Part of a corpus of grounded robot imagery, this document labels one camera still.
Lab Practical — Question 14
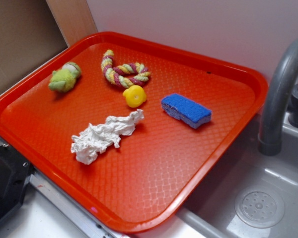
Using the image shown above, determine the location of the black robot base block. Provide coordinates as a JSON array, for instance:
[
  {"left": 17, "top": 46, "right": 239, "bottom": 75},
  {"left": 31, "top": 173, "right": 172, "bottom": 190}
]
[{"left": 0, "top": 144, "right": 33, "bottom": 224}]

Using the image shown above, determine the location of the green plush animal toy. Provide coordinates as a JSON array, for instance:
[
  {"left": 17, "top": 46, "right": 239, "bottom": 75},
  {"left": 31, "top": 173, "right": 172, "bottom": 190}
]
[{"left": 48, "top": 62, "right": 82, "bottom": 93}]

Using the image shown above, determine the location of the red plastic tray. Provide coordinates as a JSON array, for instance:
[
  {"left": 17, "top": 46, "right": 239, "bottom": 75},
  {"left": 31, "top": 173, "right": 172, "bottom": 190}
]
[{"left": 0, "top": 32, "right": 268, "bottom": 234}]

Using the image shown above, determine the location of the yellow rubber duck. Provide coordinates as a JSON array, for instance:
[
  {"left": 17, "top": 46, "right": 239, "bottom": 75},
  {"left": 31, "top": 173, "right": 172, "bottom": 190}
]
[{"left": 123, "top": 85, "right": 147, "bottom": 108}]

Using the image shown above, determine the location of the blue sponge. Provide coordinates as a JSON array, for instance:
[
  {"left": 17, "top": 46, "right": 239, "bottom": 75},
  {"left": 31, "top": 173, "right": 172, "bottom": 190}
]
[{"left": 161, "top": 94, "right": 212, "bottom": 129}]

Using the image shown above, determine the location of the crumpled white paper towel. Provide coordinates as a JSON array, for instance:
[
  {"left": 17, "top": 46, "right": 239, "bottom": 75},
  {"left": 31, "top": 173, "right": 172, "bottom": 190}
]
[{"left": 71, "top": 109, "right": 144, "bottom": 165}]

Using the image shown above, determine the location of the grey toy sink basin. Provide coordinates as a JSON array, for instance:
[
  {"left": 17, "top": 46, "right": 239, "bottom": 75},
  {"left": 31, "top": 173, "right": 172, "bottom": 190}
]
[{"left": 177, "top": 117, "right": 298, "bottom": 238}]

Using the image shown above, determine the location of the sink drain strainer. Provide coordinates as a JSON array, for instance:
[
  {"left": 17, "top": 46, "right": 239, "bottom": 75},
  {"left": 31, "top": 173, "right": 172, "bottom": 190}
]
[{"left": 234, "top": 189, "right": 285, "bottom": 229}]

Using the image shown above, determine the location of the grey toy faucet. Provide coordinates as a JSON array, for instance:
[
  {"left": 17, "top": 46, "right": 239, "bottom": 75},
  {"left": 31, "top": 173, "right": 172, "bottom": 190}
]
[{"left": 258, "top": 39, "right": 298, "bottom": 156}]

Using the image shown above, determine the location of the brown cardboard panel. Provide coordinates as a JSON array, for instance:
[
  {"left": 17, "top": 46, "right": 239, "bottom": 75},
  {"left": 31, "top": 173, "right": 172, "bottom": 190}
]
[{"left": 0, "top": 0, "right": 67, "bottom": 94}]

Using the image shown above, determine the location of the multicolour braided rope toy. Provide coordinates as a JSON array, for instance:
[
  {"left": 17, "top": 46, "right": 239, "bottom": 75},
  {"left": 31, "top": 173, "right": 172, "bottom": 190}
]
[{"left": 101, "top": 50, "right": 151, "bottom": 89}]

